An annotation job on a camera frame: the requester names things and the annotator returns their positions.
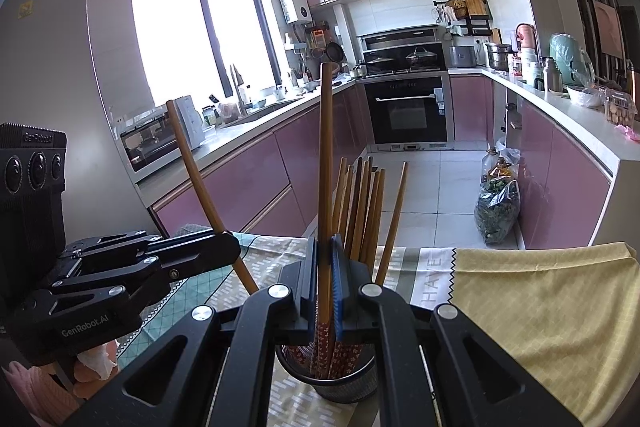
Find white bowl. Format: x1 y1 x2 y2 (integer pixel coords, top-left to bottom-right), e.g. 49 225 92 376
567 84 604 108

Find black pot with glass lid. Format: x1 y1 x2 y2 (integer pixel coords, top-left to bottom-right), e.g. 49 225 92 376
405 47 441 69

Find bundle of wooden chopsticks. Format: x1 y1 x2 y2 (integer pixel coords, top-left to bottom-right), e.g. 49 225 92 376
282 156 410 381

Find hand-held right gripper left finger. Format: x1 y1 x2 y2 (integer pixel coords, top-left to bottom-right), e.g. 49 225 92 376
65 234 320 427

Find steel thermos bottle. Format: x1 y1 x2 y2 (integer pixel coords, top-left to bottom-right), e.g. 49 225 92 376
542 57 564 92

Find black mesh pen holder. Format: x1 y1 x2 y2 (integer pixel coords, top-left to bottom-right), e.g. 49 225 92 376
274 332 381 404

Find patterned green beige tablecloth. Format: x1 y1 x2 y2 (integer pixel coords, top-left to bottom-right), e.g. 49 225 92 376
117 224 458 427

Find person's left forearm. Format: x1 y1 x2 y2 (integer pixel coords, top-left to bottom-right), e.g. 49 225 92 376
0 359 84 426

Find framed wall painting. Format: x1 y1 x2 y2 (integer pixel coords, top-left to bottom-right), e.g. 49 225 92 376
592 0 626 56

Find pink kettle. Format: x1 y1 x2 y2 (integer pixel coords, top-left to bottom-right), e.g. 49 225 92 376
516 23 539 53

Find black wall rack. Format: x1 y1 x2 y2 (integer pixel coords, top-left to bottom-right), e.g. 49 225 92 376
432 0 494 37

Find pink sink base cabinets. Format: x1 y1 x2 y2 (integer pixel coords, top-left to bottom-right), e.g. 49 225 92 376
135 82 373 240

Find white microwave oven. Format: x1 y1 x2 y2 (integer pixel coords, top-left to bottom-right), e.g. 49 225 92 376
119 104 182 174

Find steel range hood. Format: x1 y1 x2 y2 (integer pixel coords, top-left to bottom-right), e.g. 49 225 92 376
357 26 449 53

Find amber plastic oil bottle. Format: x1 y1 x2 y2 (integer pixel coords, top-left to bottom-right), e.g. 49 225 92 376
495 156 519 181

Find grey refrigerator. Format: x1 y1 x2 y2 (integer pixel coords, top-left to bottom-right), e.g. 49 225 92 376
0 0 153 235

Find stainless steel stock pot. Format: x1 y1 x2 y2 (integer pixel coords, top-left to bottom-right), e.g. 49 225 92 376
486 43 514 70

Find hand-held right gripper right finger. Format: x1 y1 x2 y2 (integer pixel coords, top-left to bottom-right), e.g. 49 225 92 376
330 234 585 427

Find white wall water heater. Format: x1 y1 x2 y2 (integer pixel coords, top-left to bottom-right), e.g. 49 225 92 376
276 0 312 26

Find steel sink faucet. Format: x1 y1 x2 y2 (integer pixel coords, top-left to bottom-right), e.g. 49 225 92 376
230 64 249 118

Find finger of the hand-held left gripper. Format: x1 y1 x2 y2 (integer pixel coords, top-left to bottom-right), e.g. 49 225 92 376
59 232 162 261
50 229 243 304

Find kitchen window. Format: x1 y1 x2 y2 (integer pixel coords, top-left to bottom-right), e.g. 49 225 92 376
129 0 282 108

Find pink peninsula base cabinets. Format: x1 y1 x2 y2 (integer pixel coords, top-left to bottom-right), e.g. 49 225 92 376
449 72 640 253

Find black built-in oven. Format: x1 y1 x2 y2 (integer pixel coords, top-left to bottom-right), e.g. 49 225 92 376
362 74 456 152

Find large plastic bag of greens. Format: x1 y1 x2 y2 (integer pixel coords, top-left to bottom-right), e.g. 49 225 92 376
474 179 522 246

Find floral-tipped wooden chopstick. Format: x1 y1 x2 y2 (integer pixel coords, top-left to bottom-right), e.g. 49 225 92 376
166 99 261 296
315 63 336 380

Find person's left hand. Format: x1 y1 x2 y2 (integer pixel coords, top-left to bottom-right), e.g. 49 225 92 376
74 340 119 384

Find yellow checked cloth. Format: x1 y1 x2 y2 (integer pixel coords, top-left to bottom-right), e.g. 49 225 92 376
450 241 640 408

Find clear plastic egg box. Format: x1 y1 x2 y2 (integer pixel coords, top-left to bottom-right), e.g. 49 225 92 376
602 89 639 126

